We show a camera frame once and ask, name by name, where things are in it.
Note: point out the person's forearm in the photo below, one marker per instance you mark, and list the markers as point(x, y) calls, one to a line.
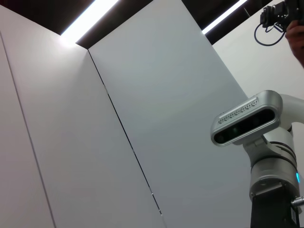
point(299, 55)

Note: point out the wide ceiling light strip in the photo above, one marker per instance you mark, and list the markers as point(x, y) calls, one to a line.
point(88, 21)

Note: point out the silver right wrist depth camera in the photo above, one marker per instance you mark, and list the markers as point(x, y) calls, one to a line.
point(247, 118)

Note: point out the narrow ceiling light strip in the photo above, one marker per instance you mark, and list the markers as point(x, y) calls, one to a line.
point(223, 16)

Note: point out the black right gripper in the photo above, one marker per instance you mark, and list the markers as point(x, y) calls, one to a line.
point(273, 211)

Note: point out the person's hand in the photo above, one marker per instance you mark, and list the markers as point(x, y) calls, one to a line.
point(297, 33)

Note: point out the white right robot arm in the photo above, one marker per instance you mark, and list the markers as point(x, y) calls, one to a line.
point(278, 152)

